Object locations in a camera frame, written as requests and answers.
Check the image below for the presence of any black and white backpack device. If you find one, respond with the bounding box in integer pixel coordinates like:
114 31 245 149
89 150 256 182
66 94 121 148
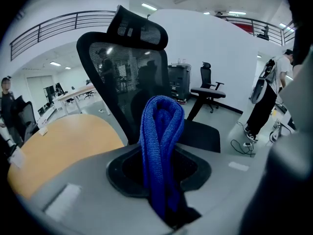
249 57 277 104

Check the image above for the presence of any blue cloth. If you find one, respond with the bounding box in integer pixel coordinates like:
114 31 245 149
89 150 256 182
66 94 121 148
138 95 185 220

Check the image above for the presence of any round wooden table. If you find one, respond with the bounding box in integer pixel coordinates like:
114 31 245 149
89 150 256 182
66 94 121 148
7 114 125 200

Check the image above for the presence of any white long table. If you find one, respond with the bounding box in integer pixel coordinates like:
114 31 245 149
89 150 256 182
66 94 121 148
52 84 97 115

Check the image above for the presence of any white floor label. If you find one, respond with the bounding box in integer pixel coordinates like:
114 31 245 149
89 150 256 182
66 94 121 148
228 161 249 172

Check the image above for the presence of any black floor cable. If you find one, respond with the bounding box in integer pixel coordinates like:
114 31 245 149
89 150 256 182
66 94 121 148
230 121 257 158

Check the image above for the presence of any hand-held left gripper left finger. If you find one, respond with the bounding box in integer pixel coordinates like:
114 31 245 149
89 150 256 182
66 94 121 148
106 145 150 198

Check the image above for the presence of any white paper sheet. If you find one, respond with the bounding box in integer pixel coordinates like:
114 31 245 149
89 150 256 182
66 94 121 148
7 147 26 169

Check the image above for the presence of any black balcony railing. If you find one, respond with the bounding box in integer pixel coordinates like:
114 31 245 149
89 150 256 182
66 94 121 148
9 10 116 61
220 15 297 47

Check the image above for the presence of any black mesh office chair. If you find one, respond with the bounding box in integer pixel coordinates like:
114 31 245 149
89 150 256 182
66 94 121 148
76 4 221 154

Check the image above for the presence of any black equipment cabinet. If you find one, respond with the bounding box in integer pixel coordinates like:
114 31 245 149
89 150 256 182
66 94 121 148
168 62 192 103

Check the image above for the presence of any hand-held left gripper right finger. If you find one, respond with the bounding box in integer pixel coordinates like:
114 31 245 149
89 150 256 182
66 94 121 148
175 144 212 193

